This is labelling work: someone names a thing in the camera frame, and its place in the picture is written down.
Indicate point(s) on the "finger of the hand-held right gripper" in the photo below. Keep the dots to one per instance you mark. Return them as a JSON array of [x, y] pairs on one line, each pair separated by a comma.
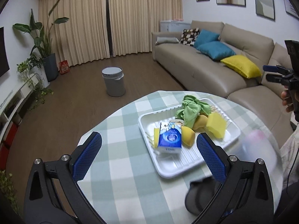
[[275, 78], [272, 68]]

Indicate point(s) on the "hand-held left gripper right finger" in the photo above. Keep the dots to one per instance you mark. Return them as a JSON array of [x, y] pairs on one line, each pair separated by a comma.
[[210, 156]]

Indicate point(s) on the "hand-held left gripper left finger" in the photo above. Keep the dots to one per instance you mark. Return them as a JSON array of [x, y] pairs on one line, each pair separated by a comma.
[[87, 156]]

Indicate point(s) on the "white plastic tray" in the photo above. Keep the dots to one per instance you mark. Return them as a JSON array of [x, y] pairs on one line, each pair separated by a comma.
[[186, 163]]

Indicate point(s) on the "yellow egg-shaped sponge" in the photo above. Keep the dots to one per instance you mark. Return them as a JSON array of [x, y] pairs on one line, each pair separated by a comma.
[[188, 136]]

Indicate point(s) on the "large yellow rectangular sponge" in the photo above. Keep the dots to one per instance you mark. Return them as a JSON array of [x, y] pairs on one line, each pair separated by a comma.
[[216, 124]]

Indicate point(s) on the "yellow gourd-shaped sponge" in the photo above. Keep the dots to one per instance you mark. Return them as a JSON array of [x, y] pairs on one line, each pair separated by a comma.
[[201, 121]]

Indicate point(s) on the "blue tissue pack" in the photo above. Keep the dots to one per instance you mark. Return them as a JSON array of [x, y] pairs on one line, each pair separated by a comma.
[[170, 140]]

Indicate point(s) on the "green cloth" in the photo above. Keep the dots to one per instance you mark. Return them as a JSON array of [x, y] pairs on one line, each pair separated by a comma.
[[190, 112]]

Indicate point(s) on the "person's right hand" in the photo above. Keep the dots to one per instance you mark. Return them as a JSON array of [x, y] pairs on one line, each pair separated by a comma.
[[285, 96]]

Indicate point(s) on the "yellow cushion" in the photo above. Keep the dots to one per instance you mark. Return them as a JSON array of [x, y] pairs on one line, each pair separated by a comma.
[[240, 65]]

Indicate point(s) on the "black cylindrical container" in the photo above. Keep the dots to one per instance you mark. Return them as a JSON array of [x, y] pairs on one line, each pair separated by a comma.
[[198, 193]]

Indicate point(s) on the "translucent plastic box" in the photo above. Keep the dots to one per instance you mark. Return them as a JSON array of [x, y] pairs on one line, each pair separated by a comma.
[[259, 149]]

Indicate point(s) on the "white framed picture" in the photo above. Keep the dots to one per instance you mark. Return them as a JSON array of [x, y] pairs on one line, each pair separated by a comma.
[[292, 8]]

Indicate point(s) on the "small yellow sponge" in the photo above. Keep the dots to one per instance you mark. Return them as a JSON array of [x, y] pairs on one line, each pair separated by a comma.
[[156, 137]]

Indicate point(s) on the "blue cushion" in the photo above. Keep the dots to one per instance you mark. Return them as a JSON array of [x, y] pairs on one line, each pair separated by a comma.
[[206, 37], [217, 50]]

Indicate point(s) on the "grey abstract framed picture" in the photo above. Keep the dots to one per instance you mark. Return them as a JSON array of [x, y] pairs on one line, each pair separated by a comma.
[[264, 4]]

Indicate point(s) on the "beige sofa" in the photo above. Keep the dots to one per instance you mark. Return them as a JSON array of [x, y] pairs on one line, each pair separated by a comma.
[[210, 74]]

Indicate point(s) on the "person's light patterned clothing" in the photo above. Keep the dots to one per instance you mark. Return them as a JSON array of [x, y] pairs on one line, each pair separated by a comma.
[[290, 154]]

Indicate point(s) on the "grey trash can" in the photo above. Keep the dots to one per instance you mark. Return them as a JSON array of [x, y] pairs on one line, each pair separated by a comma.
[[113, 84]]

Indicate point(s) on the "green leafy plant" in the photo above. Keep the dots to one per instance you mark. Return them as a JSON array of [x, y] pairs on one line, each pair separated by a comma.
[[8, 189]]

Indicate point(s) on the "white tv stand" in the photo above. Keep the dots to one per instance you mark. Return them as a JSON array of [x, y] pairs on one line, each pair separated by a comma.
[[14, 107]]

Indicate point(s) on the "brown patterned cushion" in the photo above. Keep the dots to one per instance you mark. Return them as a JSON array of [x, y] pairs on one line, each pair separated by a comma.
[[188, 36]]

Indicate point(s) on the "red paper bag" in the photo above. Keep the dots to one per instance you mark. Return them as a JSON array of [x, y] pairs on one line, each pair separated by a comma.
[[64, 67]]

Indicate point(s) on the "dark grey planter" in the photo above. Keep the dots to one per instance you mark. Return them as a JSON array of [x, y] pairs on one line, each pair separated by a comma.
[[50, 67]]

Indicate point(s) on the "small trailing plant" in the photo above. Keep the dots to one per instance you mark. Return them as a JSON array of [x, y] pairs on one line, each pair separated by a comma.
[[32, 74]]

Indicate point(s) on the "white cabinet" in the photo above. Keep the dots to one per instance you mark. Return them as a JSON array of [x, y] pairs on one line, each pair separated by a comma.
[[174, 26]]

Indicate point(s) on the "grey cushion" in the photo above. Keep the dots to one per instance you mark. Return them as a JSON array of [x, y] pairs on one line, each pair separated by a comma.
[[167, 40]]

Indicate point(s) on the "tall leafy plant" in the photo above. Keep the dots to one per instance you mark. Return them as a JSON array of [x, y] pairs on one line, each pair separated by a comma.
[[42, 35]]

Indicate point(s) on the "beige curtain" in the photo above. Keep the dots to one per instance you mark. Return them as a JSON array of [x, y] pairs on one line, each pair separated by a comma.
[[74, 23], [144, 16]]

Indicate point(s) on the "black television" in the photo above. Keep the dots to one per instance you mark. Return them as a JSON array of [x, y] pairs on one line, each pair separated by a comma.
[[3, 51]]

